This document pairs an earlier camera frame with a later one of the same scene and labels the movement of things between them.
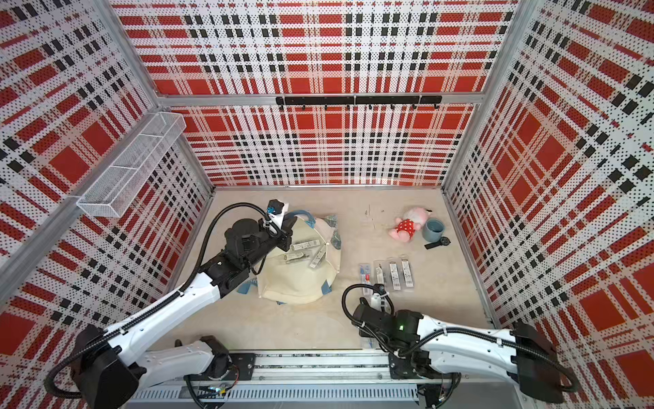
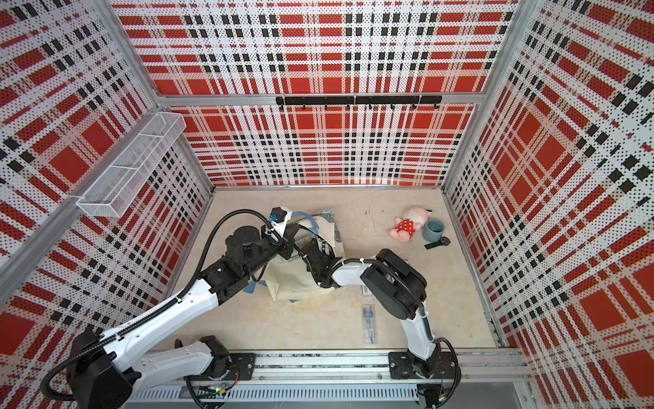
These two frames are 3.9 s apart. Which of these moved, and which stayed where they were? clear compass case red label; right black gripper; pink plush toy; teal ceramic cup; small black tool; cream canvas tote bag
Moved: clear compass case red label; right black gripper
Stayed: small black tool; pink plush toy; cream canvas tote bag; teal ceramic cup
